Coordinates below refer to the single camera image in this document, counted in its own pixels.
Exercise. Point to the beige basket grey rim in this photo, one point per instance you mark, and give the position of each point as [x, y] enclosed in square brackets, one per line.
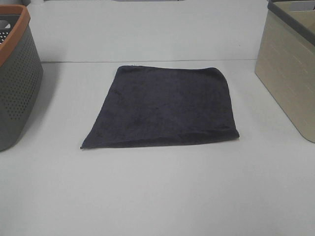
[286, 61]

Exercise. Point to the dark navy towel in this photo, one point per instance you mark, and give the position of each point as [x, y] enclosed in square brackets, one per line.
[152, 107]

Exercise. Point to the grey perforated basket orange rim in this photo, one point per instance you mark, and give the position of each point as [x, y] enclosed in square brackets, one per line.
[21, 73]

